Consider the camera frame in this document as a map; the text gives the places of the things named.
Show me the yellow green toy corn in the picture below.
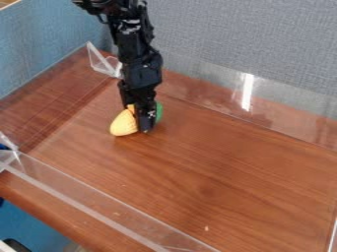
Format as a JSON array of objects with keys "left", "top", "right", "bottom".
[{"left": 109, "top": 101, "right": 163, "bottom": 137}]

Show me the clear acrylic left bracket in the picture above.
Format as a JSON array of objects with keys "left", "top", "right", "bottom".
[{"left": 0, "top": 131, "right": 20, "bottom": 173}]

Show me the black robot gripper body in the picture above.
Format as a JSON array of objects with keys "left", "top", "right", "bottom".
[{"left": 70, "top": 0, "right": 163, "bottom": 103}]

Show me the clear acrylic wall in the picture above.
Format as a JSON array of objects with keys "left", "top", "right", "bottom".
[
  {"left": 160, "top": 50, "right": 337, "bottom": 152},
  {"left": 5, "top": 152, "right": 219, "bottom": 252}
]

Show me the clear acrylic corner bracket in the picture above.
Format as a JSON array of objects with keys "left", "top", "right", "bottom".
[{"left": 87, "top": 41, "right": 123, "bottom": 79}]

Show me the clear acrylic back wall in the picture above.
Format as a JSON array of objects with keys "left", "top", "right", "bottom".
[{"left": 160, "top": 50, "right": 337, "bottom": 152}]

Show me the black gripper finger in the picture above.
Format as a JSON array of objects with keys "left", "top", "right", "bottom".
[
  {"left": 117, "top": 82, "right": 133, "bottom": 106},
  {"left": 135, "top": 95, "right": 156, "bottom": 132}
]

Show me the clear acrylic front wall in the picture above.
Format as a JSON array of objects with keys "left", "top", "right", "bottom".
[{"left": 5, "top": 152, "right": 219, "bottom": 252}]

